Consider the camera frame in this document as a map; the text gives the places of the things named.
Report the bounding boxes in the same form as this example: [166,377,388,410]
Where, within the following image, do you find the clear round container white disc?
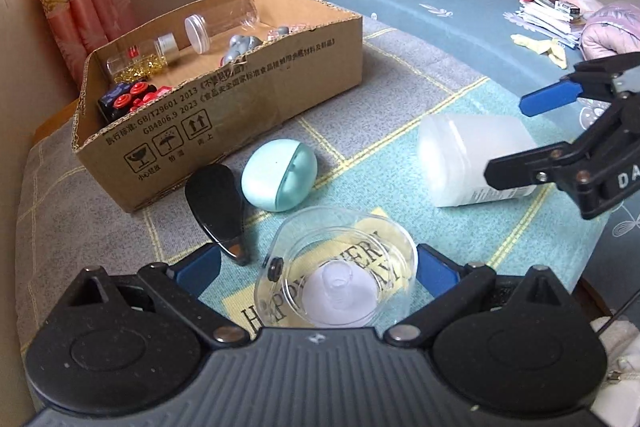
[254,206,418,329]

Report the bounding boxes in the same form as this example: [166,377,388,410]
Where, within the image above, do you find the person's white fleece jacket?
[590,314,640,413]

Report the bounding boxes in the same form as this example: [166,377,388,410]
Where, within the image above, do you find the grey toy cat figure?
[220,27,291,68]

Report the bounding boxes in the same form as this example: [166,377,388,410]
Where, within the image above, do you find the wooden table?
[32,99,81,148]

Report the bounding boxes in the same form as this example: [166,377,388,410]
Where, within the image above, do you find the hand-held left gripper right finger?
[384,244,573,349]

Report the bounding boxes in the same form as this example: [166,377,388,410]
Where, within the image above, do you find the white translucent plastic bottle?
[417,114,538,208]

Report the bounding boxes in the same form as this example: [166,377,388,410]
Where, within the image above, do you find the stack of papers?
[510,0,586,45]

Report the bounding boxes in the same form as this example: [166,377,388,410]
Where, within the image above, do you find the mint green egg-shaped case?
[241,140,318,212]

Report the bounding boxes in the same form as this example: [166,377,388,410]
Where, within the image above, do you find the clear plastic jar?
[185,0,261,55]

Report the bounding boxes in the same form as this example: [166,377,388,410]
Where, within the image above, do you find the red toy train car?
[131,83,171,108]

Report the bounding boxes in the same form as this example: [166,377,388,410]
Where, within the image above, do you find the black teardrop hand mirror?
[185,164,251,267]

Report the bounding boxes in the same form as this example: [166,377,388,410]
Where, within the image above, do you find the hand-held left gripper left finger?
[67,243,249,349]

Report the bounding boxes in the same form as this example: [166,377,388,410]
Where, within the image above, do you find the brown cardboard box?
[70,0,363,214]

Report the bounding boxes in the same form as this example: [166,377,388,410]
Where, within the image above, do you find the pink quilted comforter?
[580,2,640,62]

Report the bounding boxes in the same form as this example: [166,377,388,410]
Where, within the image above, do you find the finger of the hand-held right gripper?
[485,97,633,192]
[520,53,640,118]

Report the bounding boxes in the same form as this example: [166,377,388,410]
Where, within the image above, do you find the checked grey green blanket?
[15,14,616,358]

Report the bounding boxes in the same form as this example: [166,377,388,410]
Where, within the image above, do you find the small bottle of gold beads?
[106,33,180,82]

